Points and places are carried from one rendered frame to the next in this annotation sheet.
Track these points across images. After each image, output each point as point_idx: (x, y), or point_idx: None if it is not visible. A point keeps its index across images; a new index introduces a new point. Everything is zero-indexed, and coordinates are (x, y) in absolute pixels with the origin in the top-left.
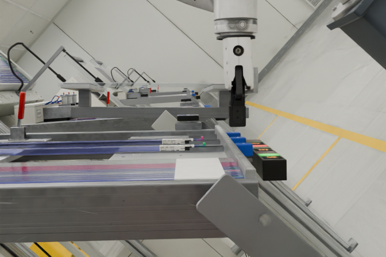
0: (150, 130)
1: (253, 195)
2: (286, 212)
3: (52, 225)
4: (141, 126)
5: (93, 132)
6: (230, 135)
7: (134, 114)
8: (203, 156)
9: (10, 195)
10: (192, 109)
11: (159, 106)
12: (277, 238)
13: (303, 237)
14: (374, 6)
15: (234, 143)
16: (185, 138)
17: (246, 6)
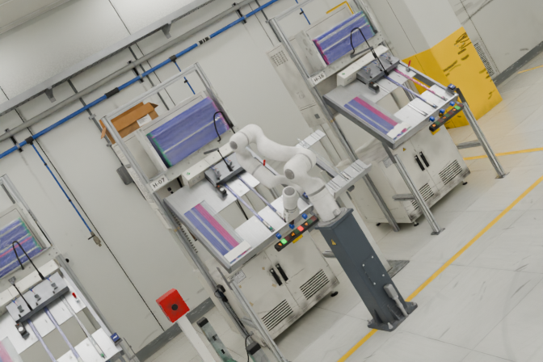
0: None
1: (221, 272)
2: None
3: (207, 249)
4: (368, 130)
5: None
6: (302, 216)
7: (316, 164)
8: (261, 236)
9: (202, 242)
10: (333, 176)
11: (323, 168)
12: (225, 279)
13: None
14: (320, 229)
15: (264, 240)
16: (281, 215)
17: (287, 207)
